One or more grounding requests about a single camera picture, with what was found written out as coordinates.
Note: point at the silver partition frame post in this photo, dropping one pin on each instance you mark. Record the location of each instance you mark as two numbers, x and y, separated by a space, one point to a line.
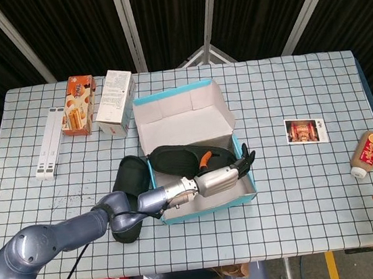
126 27
310 5
18 41
209 17

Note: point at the photo postcard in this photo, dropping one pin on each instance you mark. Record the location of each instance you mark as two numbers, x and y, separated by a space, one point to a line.
306 130

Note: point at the black rubber slipper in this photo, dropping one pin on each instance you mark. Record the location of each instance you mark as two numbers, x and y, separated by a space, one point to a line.
131 177
175 161

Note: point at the white carton box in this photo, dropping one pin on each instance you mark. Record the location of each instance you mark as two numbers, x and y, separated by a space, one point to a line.
115 100

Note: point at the blue cardboard shoe box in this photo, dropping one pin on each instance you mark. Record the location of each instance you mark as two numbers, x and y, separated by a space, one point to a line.
184 122

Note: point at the white power strip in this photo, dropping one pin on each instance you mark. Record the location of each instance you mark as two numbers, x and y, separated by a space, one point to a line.
50 142

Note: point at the brown bottle with white cap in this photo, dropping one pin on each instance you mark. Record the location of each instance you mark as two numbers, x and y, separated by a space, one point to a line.
368 152

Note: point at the orange biscuit box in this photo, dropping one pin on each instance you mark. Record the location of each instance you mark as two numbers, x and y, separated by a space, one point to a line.
78 105

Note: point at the blue checkered tablecloth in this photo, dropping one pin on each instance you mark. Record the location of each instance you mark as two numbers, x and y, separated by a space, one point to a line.
300 207

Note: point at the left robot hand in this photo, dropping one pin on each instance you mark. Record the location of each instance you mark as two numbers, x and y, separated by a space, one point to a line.
217 181

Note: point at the metal table leg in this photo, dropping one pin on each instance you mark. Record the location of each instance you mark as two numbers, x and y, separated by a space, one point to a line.
289 275

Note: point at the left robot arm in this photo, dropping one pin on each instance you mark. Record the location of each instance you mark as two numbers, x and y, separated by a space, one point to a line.
65 234

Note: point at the silver triangular partition foot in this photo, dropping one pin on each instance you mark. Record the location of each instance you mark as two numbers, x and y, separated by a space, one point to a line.
195 56

